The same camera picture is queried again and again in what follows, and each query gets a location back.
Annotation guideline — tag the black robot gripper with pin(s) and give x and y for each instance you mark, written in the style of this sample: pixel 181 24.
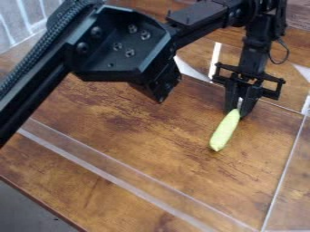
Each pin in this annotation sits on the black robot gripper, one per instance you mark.
pixel 248 80

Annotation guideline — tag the green handled metal spoon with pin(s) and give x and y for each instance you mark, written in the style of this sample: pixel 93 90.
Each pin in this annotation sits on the green handled metal spoon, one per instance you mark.
pixel 227 127

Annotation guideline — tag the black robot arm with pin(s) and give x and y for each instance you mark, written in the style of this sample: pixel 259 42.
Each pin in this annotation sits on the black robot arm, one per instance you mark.
pixel 106 43

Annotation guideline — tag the clear acrylic enclosure wall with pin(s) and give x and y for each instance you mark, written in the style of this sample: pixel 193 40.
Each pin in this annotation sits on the clear acrylic enclosure wall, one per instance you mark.
pixel 120 163

